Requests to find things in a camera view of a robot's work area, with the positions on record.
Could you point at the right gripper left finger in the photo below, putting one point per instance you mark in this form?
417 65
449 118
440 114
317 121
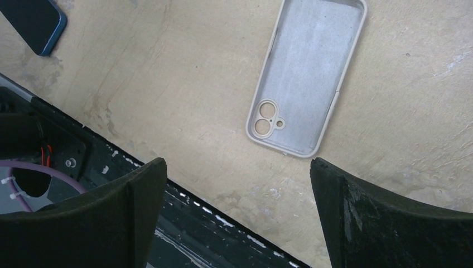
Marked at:
112 225

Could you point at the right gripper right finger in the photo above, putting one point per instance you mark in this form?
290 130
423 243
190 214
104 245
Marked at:
365 225

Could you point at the white phone case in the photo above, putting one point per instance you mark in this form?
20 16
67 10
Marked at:
308 56

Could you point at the blue-edged phone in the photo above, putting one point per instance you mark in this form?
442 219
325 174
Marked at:
39 22

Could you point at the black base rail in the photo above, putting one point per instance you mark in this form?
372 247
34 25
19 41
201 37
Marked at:
190 231

